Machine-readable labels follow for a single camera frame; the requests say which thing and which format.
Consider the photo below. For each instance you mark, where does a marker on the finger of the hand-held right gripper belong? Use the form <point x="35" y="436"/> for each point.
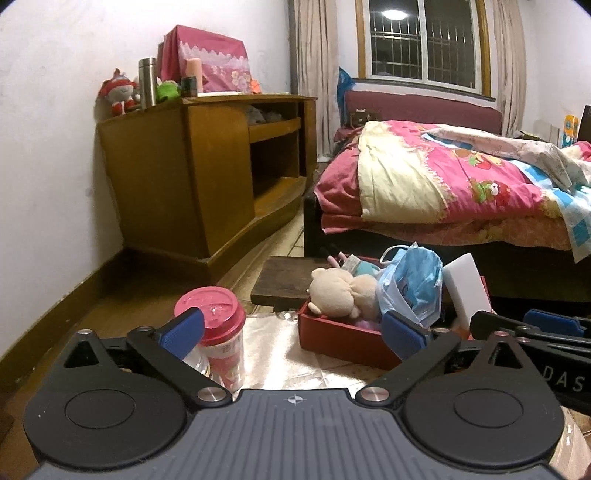
<point x="496" y="322"/>
<point x="554" y="322"/>

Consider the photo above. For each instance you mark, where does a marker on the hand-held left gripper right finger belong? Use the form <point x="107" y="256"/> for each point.
<point x="404" y="334"/>

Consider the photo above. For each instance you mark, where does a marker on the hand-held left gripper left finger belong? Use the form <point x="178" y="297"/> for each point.
<point x="184" y="330"/>

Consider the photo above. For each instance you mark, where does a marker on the purple fluffy cloth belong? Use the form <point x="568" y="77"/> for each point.
<point x="367" y="325"/>

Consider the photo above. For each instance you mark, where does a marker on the blue face mask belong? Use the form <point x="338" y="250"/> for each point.
<point x="390" y="290"/>

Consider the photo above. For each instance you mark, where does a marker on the white sponge block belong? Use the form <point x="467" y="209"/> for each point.
<point x="466" y="286"/>

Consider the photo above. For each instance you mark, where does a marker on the light blue cloth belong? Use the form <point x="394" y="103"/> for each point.
<point x="422" y="272"/>

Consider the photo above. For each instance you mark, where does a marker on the red box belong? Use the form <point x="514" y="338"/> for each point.
<point x="337" y="339"/>

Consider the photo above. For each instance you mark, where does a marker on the beige bear plush toy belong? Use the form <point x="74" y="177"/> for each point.
<point x="334" y="286"/>

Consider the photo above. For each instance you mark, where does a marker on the glass jar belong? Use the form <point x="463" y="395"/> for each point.
<point x="199" y="362"/>

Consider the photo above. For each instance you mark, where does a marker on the pink lidded cup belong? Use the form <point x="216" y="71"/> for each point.
<point x="221" y="341"/>

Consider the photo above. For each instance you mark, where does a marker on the dark wooden stool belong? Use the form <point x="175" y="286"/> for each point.
<point x="281" y="279"/>

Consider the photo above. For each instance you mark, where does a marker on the wooden desk cabinet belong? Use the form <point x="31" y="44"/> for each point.
<point x="175" y="184"/>

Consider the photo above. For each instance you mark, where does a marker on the pink floral quilt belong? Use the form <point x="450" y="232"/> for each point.
<point x="415" y="184"/>

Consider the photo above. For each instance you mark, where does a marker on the orange box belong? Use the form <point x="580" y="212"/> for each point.
<point x="570" y="131"/>

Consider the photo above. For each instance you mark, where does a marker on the dark wooden headboard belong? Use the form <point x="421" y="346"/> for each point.
<point x="587" y="124"/>

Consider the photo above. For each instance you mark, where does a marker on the small dark bag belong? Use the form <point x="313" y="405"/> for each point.
<point x="364" y="117"/>

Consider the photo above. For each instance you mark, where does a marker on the maroon padded headboard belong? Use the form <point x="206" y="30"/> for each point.
<point x="415" y="108"/>

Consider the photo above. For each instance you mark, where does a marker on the grey cloth bundle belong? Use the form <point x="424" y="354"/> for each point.
<point x="258" y="115"/>

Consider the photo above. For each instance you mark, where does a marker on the green plush toy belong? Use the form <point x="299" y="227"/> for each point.
<point x="167" y="91"/>

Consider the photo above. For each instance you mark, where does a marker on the dark jar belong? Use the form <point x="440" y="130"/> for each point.
<point x="188" y="87"/>

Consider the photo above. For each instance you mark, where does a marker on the red plush doll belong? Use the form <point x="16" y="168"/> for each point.
<point x="117" y="92"/>

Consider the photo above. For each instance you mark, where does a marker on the steel thermos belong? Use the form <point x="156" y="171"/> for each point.
<point x="147" y="83"/>

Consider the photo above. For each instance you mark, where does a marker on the beige curtain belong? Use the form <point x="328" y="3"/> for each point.
<point x="510" y="69"/>
<point x="314" y="69"/>

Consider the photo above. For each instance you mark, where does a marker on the blue hanging bag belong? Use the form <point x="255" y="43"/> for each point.
<point x="345" y="87"/>

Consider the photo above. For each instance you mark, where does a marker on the small orange toy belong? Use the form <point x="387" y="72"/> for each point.
<point x="254" y="86"/>

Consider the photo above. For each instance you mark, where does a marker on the pink cloth cover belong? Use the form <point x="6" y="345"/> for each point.
<point x="212" y="55"/>

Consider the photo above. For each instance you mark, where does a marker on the barred window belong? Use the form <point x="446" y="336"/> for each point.
<point x="443" y="46"/>

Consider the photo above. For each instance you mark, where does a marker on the dark bed frame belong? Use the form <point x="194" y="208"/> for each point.
<point x="508" y="272"/>

